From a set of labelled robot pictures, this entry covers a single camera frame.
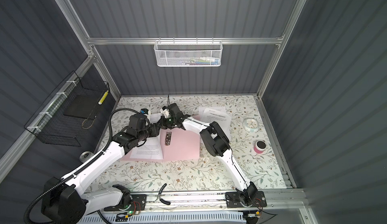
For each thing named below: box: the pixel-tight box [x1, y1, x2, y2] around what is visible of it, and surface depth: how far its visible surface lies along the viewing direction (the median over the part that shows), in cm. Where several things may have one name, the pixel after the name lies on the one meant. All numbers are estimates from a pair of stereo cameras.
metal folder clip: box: [164, 131, 172, 146], surface depth 98 cm
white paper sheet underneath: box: [198, 105, 232, 142], surface depth 111 cm
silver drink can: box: [79, 150, 94, 163], surface depth 77 cm
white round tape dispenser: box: [242, 117, 259, 133], surface depth 101 cm
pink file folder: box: [120, 128, 201, 162], surface depth 92 cm
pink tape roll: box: [253, 140, 267, 154], surface depth 89 cm
